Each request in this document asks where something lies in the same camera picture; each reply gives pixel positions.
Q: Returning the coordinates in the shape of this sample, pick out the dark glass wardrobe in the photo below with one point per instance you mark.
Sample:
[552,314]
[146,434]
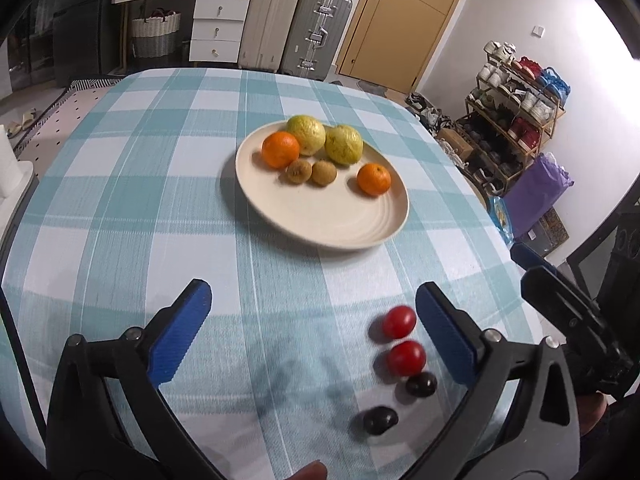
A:
[30,45]

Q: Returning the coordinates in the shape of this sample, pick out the cream round plate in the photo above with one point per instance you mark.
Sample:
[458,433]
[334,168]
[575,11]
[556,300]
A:
[325,210]

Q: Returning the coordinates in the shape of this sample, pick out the beige slipper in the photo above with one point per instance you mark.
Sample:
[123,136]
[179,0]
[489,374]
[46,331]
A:
[26,119]
[11,130]

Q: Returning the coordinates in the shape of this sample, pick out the orange tangerine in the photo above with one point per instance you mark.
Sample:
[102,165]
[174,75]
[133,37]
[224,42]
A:
[374,179]
[281,150]

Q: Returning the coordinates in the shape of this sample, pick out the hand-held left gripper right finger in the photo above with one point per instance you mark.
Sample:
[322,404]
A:
[445,335]

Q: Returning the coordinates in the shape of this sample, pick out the yellow-green lemon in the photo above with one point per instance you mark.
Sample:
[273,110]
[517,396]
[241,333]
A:
[344,144]
[306,134]

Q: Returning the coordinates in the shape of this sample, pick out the grey door mat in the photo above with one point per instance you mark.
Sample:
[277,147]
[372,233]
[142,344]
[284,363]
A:
[371,88]

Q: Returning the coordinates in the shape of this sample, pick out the brown kiwi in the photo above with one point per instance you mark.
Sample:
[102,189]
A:
[297,171]
[323,172]

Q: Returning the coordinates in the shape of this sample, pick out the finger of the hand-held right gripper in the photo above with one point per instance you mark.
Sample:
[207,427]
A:
[527,255]
[565,310]

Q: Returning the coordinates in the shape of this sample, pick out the white drawer unit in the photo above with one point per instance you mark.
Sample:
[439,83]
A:
[217,30]

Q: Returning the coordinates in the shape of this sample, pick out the beige suitcase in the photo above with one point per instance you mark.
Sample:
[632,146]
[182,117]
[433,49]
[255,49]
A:
[270,20]

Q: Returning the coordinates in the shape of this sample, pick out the patterned floor mat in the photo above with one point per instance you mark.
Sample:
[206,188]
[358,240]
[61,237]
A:
[550,227]

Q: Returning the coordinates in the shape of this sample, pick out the wooden shoe rack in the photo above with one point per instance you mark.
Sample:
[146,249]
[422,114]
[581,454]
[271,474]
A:
[510,125]

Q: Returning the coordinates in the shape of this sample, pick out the white light switch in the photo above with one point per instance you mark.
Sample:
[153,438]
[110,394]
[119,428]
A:
[538,31]

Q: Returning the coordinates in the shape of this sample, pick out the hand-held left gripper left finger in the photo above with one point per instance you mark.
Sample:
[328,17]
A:
[180,335]

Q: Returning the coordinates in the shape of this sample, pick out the pile of sneakers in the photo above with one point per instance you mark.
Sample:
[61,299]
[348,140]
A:
[430,112]

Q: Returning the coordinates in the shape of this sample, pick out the dark grey refrigerator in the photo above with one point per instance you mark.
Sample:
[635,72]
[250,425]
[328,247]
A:
[75,25]

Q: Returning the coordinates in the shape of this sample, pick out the red cherry tomato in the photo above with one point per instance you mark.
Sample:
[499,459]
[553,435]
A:
[406,357]
[400,321]

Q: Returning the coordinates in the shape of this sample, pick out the small cardboard box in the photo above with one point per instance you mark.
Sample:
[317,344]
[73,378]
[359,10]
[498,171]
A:
[455,142]

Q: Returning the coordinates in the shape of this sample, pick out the dark purple plum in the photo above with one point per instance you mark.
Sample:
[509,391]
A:
[421,385]
[380,420]

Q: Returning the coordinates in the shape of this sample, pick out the person's left hand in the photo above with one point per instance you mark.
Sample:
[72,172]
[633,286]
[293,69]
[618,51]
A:
[307,472]

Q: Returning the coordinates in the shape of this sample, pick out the blue plastic bag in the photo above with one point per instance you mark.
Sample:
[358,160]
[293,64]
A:
[500,217]

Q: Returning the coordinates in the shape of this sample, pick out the silver suitcase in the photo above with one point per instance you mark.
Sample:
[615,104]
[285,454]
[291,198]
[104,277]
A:
[315,35]

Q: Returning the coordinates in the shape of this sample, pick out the woven laundry basket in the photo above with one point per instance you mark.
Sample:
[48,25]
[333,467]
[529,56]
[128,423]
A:
[155,37]

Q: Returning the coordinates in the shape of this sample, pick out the person's right hand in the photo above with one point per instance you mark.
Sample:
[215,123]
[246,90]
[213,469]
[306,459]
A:
[592,412]

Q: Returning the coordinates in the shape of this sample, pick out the wooden door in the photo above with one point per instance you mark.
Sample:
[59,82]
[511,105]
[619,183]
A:
[400,25]

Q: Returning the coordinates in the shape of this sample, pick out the purple bag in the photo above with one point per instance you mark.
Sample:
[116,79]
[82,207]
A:
[537,195]

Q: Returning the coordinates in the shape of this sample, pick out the striped floor rug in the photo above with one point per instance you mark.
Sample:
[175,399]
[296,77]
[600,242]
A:
[60,110]

